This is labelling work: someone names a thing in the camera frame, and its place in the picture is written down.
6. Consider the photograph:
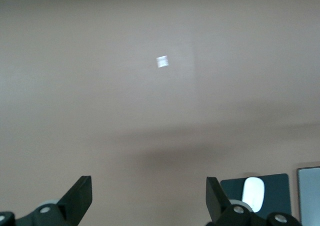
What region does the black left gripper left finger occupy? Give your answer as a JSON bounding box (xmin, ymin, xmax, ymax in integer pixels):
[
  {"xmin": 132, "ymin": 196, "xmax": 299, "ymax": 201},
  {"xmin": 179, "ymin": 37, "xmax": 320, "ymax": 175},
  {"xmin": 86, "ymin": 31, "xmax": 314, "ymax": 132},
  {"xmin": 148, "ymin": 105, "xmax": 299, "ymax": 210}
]
[{"xmin": 0, "ymin": 175, "xmax": 93, "ymax": 226}]

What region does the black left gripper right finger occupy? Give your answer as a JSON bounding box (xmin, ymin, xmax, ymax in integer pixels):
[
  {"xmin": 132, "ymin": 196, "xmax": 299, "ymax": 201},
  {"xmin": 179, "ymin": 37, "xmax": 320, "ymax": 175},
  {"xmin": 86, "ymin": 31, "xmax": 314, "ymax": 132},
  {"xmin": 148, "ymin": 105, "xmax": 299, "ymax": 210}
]
[{"xmin": 205, "ymin": 176, "xmax": 301, "ymax": 226}]

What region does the white computer mouse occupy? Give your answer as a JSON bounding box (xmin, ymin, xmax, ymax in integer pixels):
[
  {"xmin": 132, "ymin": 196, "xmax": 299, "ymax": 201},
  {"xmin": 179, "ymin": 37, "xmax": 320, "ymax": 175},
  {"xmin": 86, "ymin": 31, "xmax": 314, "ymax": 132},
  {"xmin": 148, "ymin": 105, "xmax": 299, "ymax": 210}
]
[{"xmin": 241, "ymin": 176, "xmax": 265, "ymax": 213}]

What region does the black mouse pad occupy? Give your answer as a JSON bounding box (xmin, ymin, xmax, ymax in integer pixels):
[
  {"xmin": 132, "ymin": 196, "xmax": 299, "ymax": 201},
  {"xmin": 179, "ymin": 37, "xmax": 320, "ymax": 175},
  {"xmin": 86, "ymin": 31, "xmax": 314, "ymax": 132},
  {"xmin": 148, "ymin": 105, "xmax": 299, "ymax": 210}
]
[{"xmin": 219, "ymin": 173, "xmax": 293, "ymax": 226}]

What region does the silver closed laptop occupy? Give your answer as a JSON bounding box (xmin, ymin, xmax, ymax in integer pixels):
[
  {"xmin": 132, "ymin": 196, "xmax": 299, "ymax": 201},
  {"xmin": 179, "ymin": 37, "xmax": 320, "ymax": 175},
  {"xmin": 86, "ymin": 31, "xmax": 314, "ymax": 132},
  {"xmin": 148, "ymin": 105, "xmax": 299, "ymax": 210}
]
[{"xmin": 296, "ymin": 166, "xmax": 320, "ymax": 226}]

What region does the small square tape patch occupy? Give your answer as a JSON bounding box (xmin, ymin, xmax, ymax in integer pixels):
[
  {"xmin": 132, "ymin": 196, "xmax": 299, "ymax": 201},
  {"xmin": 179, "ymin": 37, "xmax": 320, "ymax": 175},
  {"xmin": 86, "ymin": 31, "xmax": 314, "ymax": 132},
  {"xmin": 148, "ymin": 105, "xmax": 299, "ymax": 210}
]
[{"xmin": 155, "ymin": 55, "xmax": 169, "ymax": 69}]

